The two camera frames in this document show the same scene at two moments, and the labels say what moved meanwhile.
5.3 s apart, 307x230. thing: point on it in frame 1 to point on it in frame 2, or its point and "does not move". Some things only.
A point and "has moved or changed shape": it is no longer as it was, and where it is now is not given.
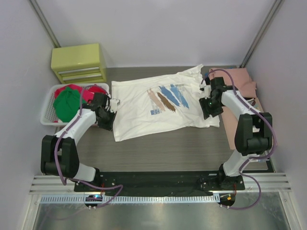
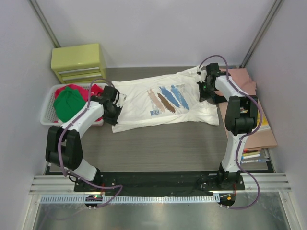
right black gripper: [211, 110] to [205, 96]
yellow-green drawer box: [79, 63] does not move
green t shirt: [67, 104] does not move
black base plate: [162, 183] does not move
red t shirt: [87, 91] does not move
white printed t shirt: [156, 104] has moved or changed shape
